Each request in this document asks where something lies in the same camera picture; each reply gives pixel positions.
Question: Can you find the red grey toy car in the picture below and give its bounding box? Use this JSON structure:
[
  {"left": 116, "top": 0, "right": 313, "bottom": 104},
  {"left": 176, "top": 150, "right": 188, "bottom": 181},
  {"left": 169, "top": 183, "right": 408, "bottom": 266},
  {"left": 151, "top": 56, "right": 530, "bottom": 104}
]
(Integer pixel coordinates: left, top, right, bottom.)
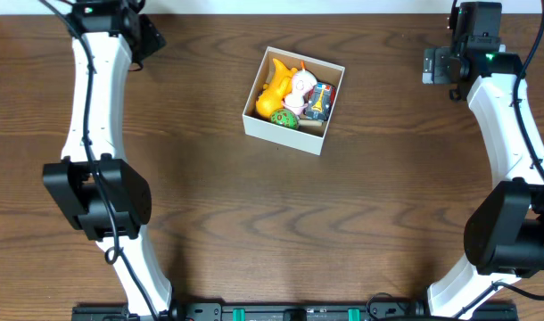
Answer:
[{"left": 304, "top": 82, "right": 336, "bottom": 122}]

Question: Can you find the white pink chicken toy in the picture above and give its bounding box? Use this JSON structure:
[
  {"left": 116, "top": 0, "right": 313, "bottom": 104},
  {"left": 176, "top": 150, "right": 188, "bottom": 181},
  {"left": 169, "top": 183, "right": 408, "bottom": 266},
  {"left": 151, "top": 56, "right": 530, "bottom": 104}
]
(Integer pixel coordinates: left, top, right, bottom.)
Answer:
[{"left": 283, "top": 62, "right": 317, "bottom": 116}]

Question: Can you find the orange rubber dinosaur toy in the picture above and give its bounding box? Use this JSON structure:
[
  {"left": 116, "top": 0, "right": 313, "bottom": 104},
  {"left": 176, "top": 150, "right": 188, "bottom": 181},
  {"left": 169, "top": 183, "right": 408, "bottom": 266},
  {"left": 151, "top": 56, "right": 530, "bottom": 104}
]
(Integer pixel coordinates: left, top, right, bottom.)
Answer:
[{"left": 255, "top": 58, "right": 298, "bottom": 119}]

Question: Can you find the white cardboard box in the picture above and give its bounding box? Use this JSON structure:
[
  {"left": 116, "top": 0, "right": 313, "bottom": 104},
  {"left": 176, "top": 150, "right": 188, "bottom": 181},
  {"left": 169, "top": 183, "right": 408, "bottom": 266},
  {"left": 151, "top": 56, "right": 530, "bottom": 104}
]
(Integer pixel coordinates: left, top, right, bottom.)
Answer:
[{"left": 243, "top": 46, "right": 345, "bottom": 155}]

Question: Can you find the wooden pig rattle drum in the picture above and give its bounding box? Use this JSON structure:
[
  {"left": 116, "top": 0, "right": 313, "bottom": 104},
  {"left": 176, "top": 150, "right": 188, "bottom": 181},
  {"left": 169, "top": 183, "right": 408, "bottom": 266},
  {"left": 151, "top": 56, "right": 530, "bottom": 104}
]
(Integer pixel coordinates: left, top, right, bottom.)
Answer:
[{"left": 298, "top": 119, "right": 323, "bottom": 127}]

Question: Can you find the green number ball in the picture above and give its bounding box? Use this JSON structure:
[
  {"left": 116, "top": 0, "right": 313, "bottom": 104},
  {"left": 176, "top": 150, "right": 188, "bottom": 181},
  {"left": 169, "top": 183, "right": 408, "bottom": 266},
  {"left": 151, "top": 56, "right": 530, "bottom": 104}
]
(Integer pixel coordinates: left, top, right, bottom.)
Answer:
[{"left": 270, "top": 108, "right": 300, "bottom": 129}]

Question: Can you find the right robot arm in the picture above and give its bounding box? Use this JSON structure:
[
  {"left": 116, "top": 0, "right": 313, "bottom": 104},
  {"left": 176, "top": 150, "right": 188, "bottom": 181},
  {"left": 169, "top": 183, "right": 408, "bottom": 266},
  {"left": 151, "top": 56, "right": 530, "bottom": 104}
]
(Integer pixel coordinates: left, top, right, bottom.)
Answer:
[{"left": 423, "top": 47, "right": 544, "bottom": 320}]

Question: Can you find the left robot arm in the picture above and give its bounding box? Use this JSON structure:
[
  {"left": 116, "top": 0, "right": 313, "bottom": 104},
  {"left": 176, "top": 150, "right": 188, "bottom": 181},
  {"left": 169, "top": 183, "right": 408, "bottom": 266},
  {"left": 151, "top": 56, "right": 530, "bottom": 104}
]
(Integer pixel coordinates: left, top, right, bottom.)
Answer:
[{"left": 43, "top": 0, "right": 175, "bottom": 320}]

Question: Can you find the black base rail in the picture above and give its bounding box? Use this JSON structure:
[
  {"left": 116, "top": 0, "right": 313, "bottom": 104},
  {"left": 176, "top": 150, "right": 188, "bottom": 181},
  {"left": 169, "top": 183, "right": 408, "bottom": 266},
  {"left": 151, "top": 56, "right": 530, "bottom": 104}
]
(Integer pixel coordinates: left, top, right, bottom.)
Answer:
[{"left": 71, "top": 295, "right": 520, "bottom": 321}]

